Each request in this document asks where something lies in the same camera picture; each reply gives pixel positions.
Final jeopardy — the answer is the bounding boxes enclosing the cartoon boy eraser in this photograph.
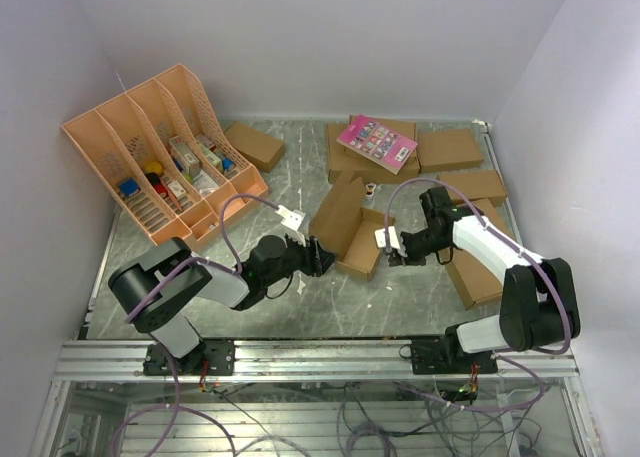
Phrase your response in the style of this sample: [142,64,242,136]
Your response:
[365,183,377,200]

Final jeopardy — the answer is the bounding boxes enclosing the cardboard box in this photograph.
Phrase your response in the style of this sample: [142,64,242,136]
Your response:
[309,171,385,281]

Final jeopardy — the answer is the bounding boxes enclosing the large brown box under book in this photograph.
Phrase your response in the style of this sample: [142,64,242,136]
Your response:
[325,123,420,184]

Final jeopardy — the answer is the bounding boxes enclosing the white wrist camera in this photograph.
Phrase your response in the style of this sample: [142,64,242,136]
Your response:
[374,225,406,256]
[276,205,306,247]

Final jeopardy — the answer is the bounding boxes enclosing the aluminium mounting rail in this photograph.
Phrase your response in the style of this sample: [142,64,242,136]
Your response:
[52,336,576,382]

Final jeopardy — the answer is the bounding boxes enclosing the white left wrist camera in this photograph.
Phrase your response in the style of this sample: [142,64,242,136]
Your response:
[276,205,306,247]

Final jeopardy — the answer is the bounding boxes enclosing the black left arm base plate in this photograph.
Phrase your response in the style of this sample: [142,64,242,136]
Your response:
[142,339,236,376]

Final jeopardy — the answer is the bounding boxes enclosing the red toy block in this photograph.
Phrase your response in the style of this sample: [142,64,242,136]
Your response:
[152,183,168,198]

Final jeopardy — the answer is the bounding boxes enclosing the small brown box by organizer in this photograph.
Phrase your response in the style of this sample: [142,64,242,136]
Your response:
[224,122,285,173]

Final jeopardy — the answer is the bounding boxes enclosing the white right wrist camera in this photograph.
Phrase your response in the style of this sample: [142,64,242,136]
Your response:
[374,225,406,256]

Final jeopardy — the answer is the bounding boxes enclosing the yellow toy block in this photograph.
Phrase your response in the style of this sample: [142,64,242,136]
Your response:
[144,161,164,176]

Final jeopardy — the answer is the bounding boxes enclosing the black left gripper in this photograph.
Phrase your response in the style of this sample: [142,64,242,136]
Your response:
[263,231,340,288]

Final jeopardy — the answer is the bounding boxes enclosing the pink children's book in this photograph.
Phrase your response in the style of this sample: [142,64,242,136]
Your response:
[336,114,418,175]

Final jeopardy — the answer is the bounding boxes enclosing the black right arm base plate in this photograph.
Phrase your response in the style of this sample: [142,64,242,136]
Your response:
[409,336,498,375]

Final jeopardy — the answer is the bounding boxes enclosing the peach plastic file organizer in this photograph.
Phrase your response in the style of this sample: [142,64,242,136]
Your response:
[62,64,269,248]

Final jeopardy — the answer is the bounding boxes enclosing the big brown box front right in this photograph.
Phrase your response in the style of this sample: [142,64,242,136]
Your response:
[445,199,514,310]

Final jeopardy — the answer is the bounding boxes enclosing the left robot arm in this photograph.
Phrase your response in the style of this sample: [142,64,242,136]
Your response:
[108,235,336,376]

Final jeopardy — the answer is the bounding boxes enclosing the brown box back right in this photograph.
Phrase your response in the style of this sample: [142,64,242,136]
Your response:
[417,128,484,173]

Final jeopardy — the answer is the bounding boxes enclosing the small printed carton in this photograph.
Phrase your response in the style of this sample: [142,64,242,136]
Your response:
[169,136,201,179]

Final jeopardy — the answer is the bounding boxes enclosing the blue toy block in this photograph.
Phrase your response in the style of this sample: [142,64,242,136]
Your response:
[118,178,140,199]

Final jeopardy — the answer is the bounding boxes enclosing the small brown box right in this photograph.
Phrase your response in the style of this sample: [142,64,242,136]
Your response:
[437,170,508,207]

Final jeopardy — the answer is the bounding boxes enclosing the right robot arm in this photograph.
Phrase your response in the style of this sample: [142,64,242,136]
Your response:
[375,181,581,373]

